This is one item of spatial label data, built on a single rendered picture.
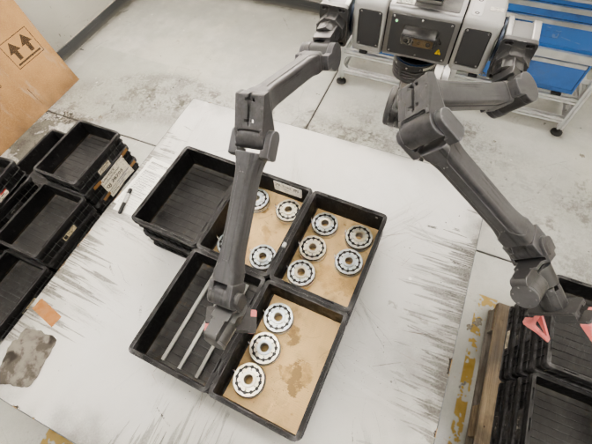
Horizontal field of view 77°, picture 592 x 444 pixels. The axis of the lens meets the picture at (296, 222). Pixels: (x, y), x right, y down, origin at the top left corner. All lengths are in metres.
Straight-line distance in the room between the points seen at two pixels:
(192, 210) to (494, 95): 1.15
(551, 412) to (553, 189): 1.54
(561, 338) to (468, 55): 1.24
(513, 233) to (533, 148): 2.29
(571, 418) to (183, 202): 1.81
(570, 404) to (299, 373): 1.17
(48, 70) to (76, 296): 2.49
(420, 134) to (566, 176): 2.41
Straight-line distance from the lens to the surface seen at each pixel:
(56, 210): 2.54
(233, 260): 0.87
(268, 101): 0.85
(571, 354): 1.94
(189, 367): 1.37
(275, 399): 1.30
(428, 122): 0.74
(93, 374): 1.65
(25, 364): 1.79
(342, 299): 1.35
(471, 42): 1.21
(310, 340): 1.32
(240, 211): 0.85
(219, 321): 0.93
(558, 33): 2.90
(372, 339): 1.46
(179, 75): 3.65
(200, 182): 1.67
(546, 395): 1.98
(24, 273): 2.58
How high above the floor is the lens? 2.12
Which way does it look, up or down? 60 degrees down
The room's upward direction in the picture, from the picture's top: 6 degrees counter-clockwise
